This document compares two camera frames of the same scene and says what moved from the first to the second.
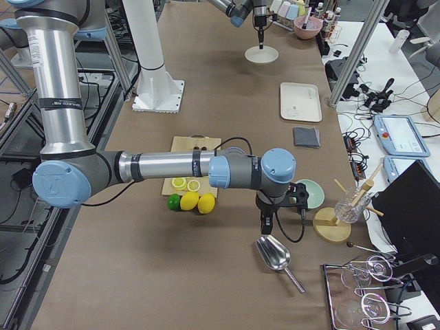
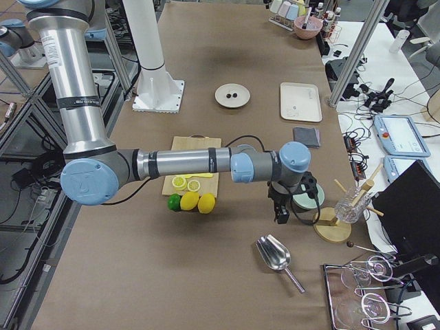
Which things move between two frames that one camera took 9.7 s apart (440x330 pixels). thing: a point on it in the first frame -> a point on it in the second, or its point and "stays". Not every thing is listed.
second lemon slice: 193,185 stays
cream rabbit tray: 300,102 stays
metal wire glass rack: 350,309 stays
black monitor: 408,208 stays
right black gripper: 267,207 -> 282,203
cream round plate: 267,55 -> 242,97
